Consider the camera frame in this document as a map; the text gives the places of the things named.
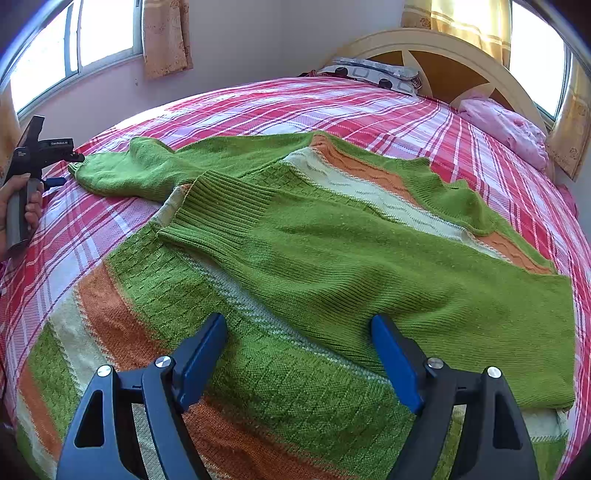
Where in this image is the person's left hand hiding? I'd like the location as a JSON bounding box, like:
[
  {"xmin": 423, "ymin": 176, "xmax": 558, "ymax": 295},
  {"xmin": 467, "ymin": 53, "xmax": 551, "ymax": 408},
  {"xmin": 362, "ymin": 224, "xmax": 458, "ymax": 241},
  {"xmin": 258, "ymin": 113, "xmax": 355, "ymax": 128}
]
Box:
[{"xmin": 0, "ymin": 175, "xmax": 45, "ymax": 250}]

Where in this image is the pink pillow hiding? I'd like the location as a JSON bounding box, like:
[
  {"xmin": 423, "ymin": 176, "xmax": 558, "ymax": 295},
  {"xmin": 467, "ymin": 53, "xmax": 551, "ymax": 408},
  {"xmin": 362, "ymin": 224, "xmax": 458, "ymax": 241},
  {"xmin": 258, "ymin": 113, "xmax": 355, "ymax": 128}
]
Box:
[{"xmin": 457, "ymin": 97, "xmax": 550, "ymax": 169}]

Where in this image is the green striped knit sweater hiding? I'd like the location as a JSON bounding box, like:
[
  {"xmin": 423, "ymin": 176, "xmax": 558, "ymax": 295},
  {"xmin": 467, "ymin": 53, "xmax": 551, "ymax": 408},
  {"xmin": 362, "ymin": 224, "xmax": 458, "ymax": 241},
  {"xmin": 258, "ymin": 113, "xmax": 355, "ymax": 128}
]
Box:
[{"xmin": 16, "ymin": 130, "xmax": 577, "ymax": 480}]

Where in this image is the cream wooden headboard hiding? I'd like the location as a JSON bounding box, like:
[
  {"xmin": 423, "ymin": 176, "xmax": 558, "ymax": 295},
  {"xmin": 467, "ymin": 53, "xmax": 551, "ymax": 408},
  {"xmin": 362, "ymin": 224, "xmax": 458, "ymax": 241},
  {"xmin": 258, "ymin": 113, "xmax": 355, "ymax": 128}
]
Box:
[{"xmin": 325, "ymin": 28, "xmax": 555, "ymax": 134}]

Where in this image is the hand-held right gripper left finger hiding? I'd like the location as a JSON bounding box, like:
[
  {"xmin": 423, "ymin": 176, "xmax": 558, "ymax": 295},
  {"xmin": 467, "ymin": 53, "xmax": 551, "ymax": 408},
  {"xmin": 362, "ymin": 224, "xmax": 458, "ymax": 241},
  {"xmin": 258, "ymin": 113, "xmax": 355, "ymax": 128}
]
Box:
[{"xmin": 56, "ymin": 313, "xmax": 228, "ymax": 480}]

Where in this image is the white patterned pillow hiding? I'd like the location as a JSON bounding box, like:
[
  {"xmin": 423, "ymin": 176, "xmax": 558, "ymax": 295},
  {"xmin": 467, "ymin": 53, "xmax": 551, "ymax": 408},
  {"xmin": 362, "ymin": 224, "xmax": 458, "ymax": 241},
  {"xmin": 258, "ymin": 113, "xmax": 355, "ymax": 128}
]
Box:
[{"xmin": 316, "ymin": 58, "xmax": 423, "ymax": 97}]

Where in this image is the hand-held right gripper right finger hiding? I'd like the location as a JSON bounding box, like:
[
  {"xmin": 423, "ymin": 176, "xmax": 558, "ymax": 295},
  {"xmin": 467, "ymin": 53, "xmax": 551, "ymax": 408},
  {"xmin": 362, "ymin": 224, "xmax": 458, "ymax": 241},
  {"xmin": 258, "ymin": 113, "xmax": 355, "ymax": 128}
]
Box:
[{"xmin": 370, "ymin": 315, "xmax": 541, "ymax": 480}]

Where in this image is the red plaid bedspread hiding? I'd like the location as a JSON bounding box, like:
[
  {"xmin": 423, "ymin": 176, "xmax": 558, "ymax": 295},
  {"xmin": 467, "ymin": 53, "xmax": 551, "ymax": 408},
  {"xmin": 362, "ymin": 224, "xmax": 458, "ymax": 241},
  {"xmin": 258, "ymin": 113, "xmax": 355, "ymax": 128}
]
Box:
[{"xmin": 0, "ymin": 76, "xmax": 580, "ymax": 480}]

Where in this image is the pink bed sheet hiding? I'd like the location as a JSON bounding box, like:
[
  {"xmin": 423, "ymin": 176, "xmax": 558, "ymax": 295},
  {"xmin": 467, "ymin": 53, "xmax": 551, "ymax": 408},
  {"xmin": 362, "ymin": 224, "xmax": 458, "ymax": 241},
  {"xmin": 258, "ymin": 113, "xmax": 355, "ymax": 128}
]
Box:
[{"xmin": 553, "ymin": 181, "xmax": 581, "ymax": 220}]

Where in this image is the window behind headboard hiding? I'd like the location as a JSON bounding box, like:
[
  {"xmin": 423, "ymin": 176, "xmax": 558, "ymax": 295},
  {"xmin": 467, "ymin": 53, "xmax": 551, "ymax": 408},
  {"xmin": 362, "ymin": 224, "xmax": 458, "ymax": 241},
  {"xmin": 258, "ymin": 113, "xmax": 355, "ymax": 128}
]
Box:
[{"xmin": 509, "ymin": 0, "xmax": 574, "ymax": 121}]

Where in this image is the side window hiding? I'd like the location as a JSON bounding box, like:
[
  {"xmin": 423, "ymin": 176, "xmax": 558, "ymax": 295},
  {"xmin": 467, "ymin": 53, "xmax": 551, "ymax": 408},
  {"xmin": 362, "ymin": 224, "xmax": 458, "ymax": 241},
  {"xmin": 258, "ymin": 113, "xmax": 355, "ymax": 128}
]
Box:
[{"xmin": 8, "ymin": 0, "xmax": 143, "ymax": 114}]

